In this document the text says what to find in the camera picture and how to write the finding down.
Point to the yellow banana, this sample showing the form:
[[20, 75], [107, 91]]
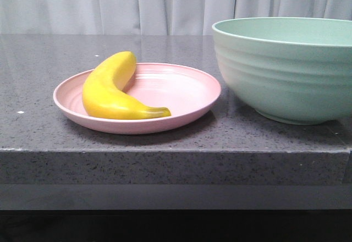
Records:
[[103, 96]]

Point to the pink plate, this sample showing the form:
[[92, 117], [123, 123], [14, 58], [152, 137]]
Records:
[[187, 92]]

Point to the green bowl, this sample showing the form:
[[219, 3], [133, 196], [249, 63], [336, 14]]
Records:
[[292, 70]]

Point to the white curtain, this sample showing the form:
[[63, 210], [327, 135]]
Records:
[[151, 17]]

